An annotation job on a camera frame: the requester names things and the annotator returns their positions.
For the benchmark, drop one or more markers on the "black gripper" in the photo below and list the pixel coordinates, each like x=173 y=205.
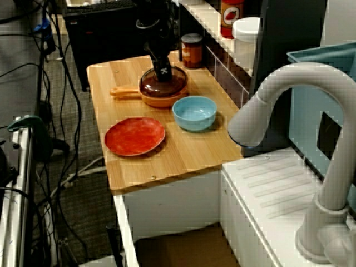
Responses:
x=160 y=59

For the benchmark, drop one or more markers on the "brown glass lid yellow knob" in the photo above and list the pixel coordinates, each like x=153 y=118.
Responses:
x=155 y=89

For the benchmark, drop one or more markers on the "light blue bowl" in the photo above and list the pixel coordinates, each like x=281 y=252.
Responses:
x=194 y=122

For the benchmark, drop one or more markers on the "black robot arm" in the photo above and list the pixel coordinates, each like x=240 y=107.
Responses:
x=155 y=25

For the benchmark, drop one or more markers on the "orange toy frying pan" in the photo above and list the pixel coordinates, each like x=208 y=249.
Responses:
x=161 y=102

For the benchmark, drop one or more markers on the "red orange plate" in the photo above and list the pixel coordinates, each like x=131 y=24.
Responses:
x=135 y=137

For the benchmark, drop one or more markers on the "white kitchen shelf ledge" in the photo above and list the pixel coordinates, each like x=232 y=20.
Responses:
x=208 y=25

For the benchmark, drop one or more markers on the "white lidded container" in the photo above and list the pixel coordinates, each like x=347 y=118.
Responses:
x=244 y=44

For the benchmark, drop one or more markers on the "black equipment stand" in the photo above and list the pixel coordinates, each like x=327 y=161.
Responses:
x=83 y=44

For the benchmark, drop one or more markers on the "red sauce bottle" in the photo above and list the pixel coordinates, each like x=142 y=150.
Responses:
x=231 y=16

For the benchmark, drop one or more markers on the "white kitchen cabinet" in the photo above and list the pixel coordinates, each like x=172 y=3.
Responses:
x=172 y=200

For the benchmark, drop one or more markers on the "grey toy faucet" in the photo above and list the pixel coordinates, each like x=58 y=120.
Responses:
x=292 y=75

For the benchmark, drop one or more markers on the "blue connector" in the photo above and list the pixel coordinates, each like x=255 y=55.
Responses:
x=41 y=27

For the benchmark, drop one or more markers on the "teal plastic bin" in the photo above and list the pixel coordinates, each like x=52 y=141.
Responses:
x=306 y=116

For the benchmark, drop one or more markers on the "white toy sink unit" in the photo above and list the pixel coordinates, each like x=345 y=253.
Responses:
x=250 y=211

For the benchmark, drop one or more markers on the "dark grey kitchen post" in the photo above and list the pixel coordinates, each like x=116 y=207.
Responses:
x=289 y=41

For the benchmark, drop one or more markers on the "aluminium frame rail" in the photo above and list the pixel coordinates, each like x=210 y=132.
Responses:
x=19 y=180

